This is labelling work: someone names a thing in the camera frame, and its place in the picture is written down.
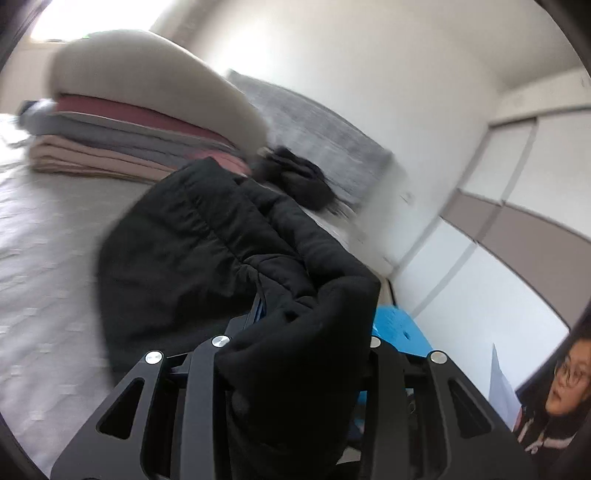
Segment black padded jacket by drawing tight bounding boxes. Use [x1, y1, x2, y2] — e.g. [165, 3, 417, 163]
[96, 157, 382, 480]

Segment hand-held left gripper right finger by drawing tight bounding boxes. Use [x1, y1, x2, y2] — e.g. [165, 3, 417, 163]
[358, 336, 539, 480]

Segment white and taupe wardrobe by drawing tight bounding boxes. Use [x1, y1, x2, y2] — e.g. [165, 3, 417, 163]
[392, 83, 591, 430]

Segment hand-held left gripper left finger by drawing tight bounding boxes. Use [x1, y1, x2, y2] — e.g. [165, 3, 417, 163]
[50, 293, 271, 480]

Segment cream folded duvet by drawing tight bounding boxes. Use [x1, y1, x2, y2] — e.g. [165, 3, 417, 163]
[48, 30, 271, 162]

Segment black furry cloth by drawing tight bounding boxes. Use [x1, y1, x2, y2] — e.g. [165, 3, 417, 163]
[252, 147, 340, 213]

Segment blue plastic stool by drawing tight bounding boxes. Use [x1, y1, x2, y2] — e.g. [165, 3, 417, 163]
[351, 305, 432, 444]

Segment grey padded headboard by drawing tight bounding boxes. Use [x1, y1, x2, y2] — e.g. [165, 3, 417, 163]
[225, 69, 394, 213]

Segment pink folded garment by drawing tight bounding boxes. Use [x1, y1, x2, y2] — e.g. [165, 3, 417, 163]
[55, 95, 252, 176]

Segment white paper sheet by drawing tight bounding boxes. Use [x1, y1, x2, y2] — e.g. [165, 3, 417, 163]
[488, 344, 522, 430]

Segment beige folded garment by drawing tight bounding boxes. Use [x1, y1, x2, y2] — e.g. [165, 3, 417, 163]
[28, 135, 185, 185]

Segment grey-blue folded garment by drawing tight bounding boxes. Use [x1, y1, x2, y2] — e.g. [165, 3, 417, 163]
[18, 99, 241, 162]

